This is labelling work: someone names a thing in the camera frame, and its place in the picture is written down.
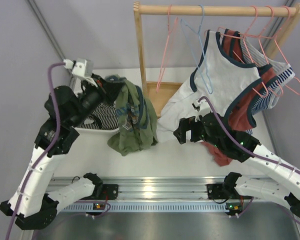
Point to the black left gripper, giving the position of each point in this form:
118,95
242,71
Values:
106,86

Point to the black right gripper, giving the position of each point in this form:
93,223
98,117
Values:
188,124

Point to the green tank top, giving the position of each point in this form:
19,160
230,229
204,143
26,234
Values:
137,119

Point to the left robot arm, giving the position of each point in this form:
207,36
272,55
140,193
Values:
33,207

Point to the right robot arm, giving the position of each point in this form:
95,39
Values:
243,147

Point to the red tank top navy trim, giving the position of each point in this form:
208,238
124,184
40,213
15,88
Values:
241,118

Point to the white tank top navy trim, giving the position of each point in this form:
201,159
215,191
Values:
219,77

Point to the pink hanger empty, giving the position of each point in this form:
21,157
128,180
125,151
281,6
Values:
171,29

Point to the pink hanger with striped top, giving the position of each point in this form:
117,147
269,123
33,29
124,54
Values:
287,50

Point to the blue white striped tank top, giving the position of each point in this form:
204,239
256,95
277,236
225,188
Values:
283,74

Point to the black white striped garment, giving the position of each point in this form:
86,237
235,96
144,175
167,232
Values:
105,117

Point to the wooden clothes rack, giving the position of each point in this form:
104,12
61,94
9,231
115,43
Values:
160,97

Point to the white plastic basket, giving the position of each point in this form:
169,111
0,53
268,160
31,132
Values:
90,126

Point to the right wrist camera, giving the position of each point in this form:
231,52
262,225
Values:
200,105

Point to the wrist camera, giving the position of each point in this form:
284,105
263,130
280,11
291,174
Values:
200,105
80,68

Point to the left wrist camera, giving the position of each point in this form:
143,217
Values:
80,68

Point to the aluminium rail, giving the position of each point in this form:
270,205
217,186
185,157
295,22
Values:
162,188

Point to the white slotted cable duct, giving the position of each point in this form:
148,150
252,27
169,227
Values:
153,207

